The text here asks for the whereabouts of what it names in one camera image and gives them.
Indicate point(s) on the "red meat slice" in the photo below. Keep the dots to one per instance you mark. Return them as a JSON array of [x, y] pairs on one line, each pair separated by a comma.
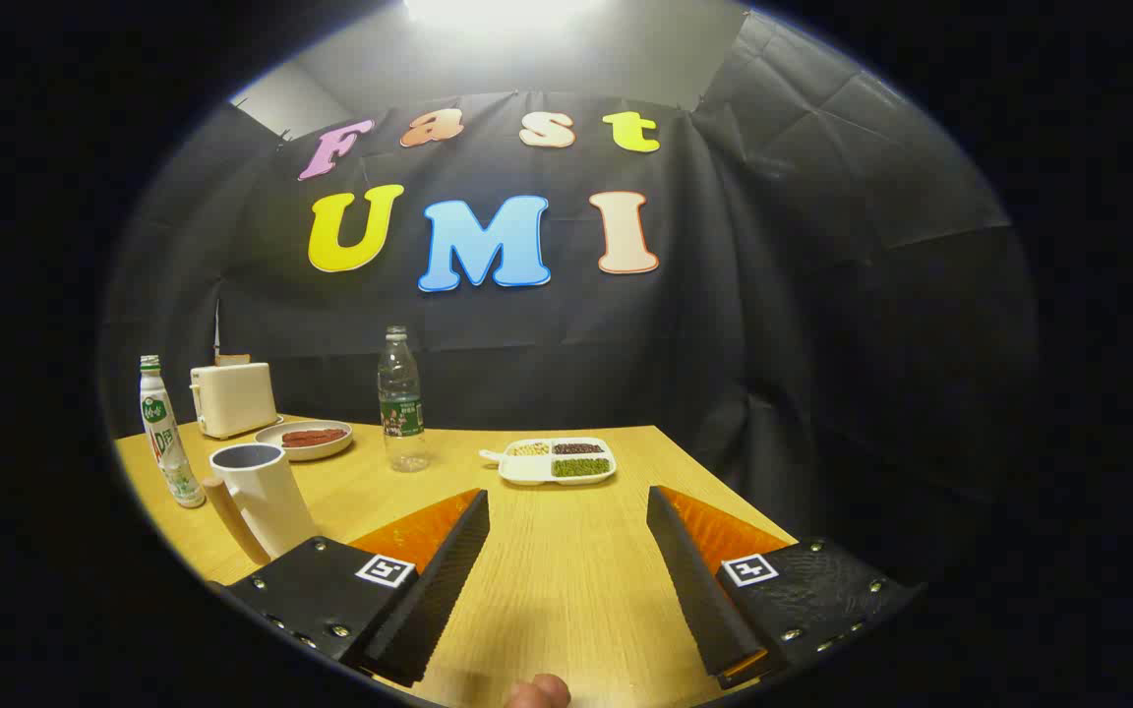
[[314, 438]]

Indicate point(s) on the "white juice bottle green label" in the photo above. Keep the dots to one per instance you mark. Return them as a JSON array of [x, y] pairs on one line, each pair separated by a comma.
[[168, 442]]

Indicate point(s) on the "pale beans pile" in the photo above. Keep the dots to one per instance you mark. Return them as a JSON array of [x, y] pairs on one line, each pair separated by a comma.
[[530, 449]]

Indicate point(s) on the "dark beans pile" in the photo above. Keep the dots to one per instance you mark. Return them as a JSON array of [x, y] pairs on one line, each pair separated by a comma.
[[578, 448]]

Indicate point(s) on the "white round plate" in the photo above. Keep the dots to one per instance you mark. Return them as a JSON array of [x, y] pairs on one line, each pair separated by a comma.
[[323, 453]]

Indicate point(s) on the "ceiling light panel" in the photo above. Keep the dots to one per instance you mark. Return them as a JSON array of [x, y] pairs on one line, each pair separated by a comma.
[[507, 12]]

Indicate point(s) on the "toasted bread slice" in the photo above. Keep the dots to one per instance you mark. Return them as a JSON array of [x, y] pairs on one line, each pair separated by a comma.
[[232, 360]]

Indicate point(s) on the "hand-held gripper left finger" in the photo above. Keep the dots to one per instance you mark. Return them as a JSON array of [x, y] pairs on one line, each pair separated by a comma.
[[439, 590]]

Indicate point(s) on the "cream toaster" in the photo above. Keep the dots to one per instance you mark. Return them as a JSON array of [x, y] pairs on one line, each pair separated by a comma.
[[232, 398]]

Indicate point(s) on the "wooden table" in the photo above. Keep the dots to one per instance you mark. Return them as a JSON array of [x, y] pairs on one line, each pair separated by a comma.
[[566, 551]]

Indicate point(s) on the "green beans pile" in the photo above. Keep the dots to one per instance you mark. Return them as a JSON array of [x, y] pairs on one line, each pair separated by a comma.
[[581, 468]]

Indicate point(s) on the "white divided tray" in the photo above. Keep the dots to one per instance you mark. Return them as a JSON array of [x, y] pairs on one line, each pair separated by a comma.
[[527, 470]]

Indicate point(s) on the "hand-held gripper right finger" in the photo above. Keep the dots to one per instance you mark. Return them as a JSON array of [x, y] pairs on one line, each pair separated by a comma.
[[694, 590]]

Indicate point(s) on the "clear water bottle green label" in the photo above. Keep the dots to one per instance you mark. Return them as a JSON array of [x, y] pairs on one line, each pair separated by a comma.
[[402, 413]]

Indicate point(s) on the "black backdrop cloth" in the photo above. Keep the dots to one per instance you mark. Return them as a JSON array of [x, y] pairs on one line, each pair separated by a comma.
[[773, 344]]

